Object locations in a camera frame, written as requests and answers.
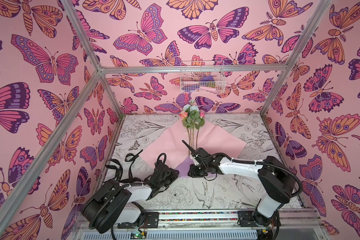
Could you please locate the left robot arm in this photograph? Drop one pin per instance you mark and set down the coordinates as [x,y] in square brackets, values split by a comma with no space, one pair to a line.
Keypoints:
[116,201]

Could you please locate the orange pink fake rose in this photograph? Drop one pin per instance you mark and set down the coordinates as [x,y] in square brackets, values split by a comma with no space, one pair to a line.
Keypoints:
[184,117]

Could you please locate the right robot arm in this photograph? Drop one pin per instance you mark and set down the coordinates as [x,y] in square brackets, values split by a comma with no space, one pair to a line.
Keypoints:
[280,184]

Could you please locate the white wire basket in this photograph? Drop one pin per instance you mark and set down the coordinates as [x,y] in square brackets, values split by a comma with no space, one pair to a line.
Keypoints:
[203,78]

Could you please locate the white fake flower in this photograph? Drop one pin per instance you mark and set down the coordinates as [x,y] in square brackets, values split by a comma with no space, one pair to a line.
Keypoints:
[193,114]

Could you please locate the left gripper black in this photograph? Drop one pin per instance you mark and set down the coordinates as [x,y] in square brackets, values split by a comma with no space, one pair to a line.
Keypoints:
[173,175]

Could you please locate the black printed ribbon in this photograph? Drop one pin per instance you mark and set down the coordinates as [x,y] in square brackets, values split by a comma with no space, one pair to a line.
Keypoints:
[117,166]

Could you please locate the purple pink wrapping paper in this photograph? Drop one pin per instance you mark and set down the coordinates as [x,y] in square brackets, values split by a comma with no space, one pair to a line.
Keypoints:
[212,138]

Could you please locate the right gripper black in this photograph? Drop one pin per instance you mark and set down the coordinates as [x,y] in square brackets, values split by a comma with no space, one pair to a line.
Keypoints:
[198,154]

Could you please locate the aluminium frame structure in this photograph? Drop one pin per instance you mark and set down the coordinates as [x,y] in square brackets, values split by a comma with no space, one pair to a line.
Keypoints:
[15,200]

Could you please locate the small pink fake rose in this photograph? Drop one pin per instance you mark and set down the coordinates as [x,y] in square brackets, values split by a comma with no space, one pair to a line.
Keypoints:
[198,124]

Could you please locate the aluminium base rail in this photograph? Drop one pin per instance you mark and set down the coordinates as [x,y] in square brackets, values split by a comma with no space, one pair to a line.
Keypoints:
[292,224]

